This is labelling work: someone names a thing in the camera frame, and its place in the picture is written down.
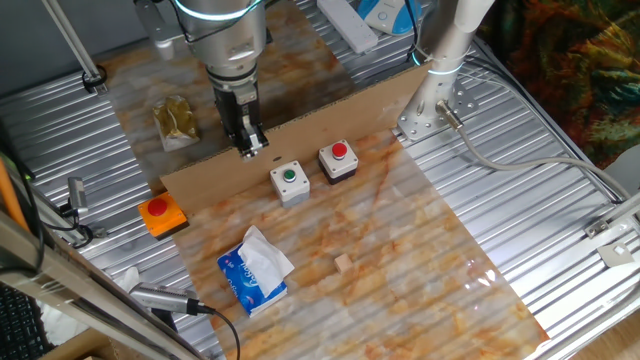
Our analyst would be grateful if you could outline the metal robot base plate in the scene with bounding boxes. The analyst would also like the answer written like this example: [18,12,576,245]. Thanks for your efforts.
[396,79,480,143]

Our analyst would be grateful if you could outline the grey box green push button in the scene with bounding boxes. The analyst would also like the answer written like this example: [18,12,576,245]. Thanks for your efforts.
[269,159,311,209]

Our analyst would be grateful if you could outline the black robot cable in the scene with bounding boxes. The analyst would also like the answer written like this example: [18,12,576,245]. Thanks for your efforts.
[405,0,424,66]

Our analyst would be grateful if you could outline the black keyboard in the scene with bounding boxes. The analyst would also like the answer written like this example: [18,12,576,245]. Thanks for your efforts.
[0,282,54,360]

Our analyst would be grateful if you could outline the small metal corner bracket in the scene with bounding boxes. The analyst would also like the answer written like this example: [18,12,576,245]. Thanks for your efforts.
[583,218,610,240]

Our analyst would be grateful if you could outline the orange pole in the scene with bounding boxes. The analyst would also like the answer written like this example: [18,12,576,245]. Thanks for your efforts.
[0,158,30,232]

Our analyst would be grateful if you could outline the crumpled white tissue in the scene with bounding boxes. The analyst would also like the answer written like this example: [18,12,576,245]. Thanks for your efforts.
[37,266,142,347]

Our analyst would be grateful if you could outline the white power strip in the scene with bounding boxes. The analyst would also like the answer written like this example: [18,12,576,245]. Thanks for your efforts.
[316,0,380,55]

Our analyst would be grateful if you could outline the blue tissue pack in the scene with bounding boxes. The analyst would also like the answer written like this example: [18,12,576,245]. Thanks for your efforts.
[216,224,296,319]

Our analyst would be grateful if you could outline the brown cardboard wall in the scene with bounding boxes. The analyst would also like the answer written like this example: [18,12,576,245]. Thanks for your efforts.
[159,62,434,216]

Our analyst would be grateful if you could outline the taped aluminium frame bar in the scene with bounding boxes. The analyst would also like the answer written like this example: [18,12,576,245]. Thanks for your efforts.
[0,209,206,360]

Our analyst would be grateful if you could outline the blue and white device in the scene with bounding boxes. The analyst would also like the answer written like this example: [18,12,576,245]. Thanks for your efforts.
[357,0,424,36]

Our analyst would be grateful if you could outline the marble pattern table mat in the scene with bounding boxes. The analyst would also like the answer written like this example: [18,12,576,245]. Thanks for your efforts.
[97,2,551,360]

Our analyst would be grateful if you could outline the wrist camera with grey mount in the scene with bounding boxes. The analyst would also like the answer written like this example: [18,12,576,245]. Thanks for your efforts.
[133,0,177,62]

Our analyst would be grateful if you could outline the metal plate with square hole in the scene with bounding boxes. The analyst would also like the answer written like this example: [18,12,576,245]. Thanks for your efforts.
[596,241,636,269]

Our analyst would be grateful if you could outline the small grey camera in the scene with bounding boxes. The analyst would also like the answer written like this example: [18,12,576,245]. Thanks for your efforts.
[67,176,90,210]

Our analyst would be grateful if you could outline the metal pole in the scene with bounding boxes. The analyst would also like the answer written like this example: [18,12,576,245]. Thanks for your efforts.
[40,0,109,96]

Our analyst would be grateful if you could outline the metal camera mount clamp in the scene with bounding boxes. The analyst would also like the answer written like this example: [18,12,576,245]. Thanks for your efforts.
[58,203,109,250]

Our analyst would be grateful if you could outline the aluminium profile bar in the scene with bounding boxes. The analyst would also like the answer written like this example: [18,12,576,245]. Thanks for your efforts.
[584,192,640,236]

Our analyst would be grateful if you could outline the white box red button black base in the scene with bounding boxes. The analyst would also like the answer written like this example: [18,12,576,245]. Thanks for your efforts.
[317,138,360,186]

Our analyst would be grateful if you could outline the orange box red emergency button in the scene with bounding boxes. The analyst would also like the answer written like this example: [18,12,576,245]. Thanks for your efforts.
[137,192,190,241]

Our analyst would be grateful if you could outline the brown cardboard box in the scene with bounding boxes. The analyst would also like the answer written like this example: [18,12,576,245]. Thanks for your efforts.
[39,327,134,360]

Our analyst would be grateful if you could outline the gold foil packet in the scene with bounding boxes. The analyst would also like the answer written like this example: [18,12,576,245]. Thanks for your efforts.
[151,94,201,153]

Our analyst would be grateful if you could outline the colourful patterned cloth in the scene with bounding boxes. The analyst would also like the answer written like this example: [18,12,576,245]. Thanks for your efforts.
[479,0,640,170]

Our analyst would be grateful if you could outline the thick grey robot cable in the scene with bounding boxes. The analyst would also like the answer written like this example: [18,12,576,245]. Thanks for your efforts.
[434,98,634,204]

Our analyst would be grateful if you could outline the small wooden cube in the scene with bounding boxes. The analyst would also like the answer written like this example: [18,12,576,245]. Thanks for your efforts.
[333,252,355,275]

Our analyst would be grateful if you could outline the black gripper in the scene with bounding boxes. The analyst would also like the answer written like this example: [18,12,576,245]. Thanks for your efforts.
[213,79,271,160]

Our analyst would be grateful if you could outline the pale grey panel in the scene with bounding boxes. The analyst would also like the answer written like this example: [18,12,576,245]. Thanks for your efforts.
[602,144,640,197]

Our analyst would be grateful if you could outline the silver camera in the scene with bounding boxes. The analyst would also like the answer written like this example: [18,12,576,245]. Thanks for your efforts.
[128,281,202,317]

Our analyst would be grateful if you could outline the black camera cable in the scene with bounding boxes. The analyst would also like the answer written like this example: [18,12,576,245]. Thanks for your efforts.
[197,303,242,360]

